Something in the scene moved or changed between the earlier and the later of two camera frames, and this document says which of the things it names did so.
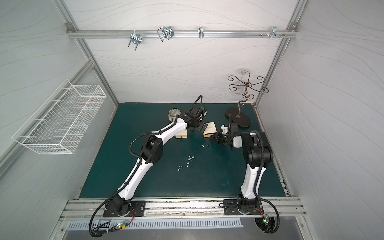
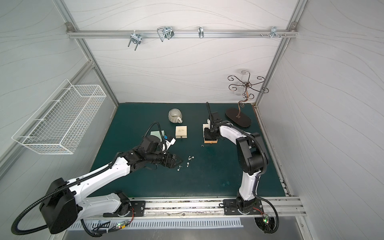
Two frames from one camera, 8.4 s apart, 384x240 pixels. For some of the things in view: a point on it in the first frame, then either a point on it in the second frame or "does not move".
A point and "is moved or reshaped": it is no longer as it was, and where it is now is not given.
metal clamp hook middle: x=166 y=32 does not move
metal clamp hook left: x=136 y=38 does not move
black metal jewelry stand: x=233 y=114 does not move
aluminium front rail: x=83 y=209 does not move
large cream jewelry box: x=210 y=129 is moved or reshaped
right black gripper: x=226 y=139 to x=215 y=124
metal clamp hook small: x=201 y=32 does not move
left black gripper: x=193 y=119 to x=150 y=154
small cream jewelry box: x=183 y=134 does not move
